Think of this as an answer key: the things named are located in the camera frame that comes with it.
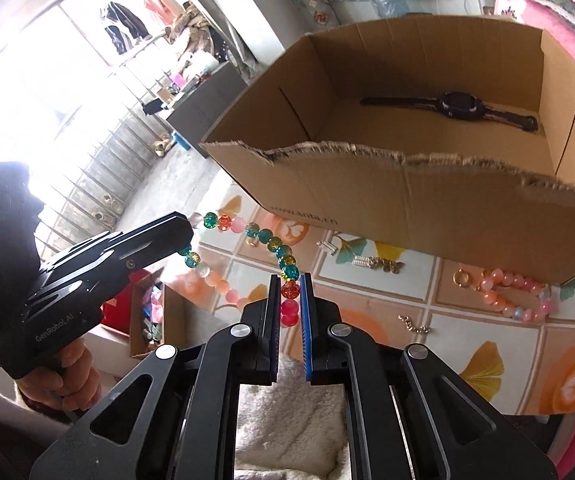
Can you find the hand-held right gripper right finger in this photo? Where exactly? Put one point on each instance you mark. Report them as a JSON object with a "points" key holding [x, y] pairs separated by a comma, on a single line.
{"points": [[307, 320]]}

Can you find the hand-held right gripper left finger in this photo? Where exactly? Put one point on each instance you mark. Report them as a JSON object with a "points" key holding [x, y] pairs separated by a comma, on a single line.
{"points": [[273, 320]]}

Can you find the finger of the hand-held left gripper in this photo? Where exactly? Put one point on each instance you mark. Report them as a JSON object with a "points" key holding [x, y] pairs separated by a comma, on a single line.
{"points": [[137, 247]]}

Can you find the brown cardboard box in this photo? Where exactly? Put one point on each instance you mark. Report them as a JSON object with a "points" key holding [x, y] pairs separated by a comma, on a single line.
{"points": [[417, 210]]}

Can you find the person's left hand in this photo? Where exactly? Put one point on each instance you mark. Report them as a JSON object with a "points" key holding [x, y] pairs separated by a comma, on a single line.
{"points": [[69, 372]]}

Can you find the red bag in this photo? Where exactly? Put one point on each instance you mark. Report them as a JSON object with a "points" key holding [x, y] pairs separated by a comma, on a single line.
{"points": [[122, 305]]}

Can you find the small silver clip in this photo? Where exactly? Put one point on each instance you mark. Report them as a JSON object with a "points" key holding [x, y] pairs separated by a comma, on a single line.
{"points": [[327, 246]]}

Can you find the small gold earring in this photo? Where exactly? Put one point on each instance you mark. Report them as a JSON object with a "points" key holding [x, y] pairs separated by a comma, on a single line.
{"points": [[251, 242]]}

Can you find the small open cardboard box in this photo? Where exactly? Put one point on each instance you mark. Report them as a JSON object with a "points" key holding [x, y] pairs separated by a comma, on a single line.
{"points": [[182, 320]]}

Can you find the metal window railing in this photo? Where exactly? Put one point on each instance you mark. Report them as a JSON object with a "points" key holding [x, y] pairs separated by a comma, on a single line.
{"points": [[97, 160]]}

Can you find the grey cabinet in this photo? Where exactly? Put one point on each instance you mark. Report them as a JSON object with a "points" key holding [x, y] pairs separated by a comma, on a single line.
{"points": [[207, 100]]}

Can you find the patterned tablecloth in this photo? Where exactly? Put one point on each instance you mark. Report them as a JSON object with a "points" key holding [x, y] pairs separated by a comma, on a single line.
{"points": [[467, 360]]}

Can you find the black and white hanging garment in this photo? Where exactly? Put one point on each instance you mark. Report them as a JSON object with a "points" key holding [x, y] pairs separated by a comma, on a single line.
{"points": [[125, 25]]}

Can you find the brown patterned hanging garment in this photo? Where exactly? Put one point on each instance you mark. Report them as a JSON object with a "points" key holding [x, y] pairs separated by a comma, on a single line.
{"points": [[190, 27]]}

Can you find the black wrist watch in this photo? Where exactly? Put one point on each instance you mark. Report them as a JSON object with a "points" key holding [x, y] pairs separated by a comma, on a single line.
{"points": [[455, 103]]}

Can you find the pink fleece blanket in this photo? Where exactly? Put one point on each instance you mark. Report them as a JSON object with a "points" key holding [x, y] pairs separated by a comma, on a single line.
{"points": [[557, 35]]}

